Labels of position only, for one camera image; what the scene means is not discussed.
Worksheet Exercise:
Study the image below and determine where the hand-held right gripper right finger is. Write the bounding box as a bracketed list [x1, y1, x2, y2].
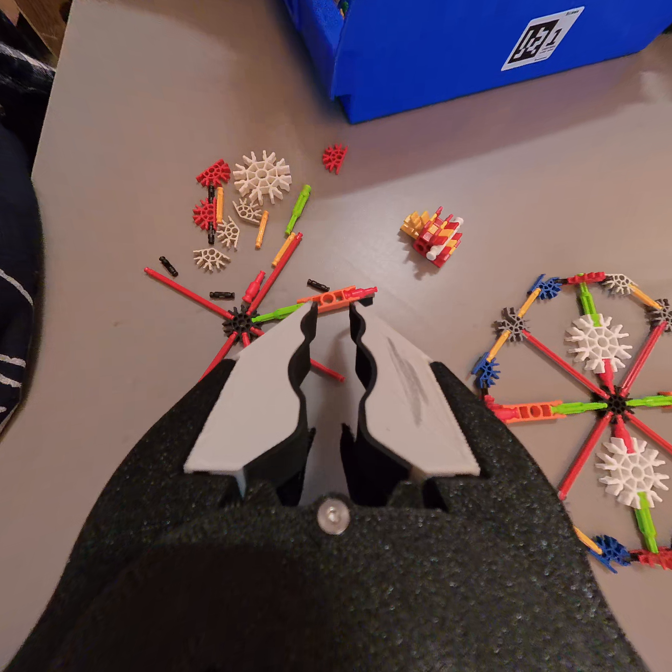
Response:
[340, 303, 482, 506]

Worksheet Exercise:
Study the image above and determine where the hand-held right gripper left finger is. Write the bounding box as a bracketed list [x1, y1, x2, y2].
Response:
[183, 302, 319, 507]

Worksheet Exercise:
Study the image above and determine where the red spoked toy assembly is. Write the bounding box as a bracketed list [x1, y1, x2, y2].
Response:
[144, 231, 379, 384]

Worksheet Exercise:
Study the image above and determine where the red fan toy connector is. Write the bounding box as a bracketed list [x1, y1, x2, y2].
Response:
[196, 159, 232, 189]

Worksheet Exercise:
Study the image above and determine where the blue plastic bin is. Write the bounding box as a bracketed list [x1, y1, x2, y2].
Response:
[281, 0, 672, 125]

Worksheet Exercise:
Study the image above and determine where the red yellow connector stack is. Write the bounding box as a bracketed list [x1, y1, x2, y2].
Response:
[400, 206, 465, 268]

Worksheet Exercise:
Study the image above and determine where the colourful toy wheel model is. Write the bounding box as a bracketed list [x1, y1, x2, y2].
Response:
[471, 271, 672, 574]

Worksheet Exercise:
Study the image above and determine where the green toy rod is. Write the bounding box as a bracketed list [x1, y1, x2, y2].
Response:
[285, 184, 312, 237]

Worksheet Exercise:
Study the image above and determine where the large white snowflake connector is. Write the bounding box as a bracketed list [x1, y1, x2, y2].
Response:
[232, 150, 293, 207]

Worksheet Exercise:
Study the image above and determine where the person's dark striped clothing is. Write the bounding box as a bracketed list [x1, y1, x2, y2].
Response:
[0, 10, 56, 436]

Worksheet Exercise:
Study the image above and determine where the white printed marker sticker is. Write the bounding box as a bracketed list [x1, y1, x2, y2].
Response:
[500, 6, 586, 72]

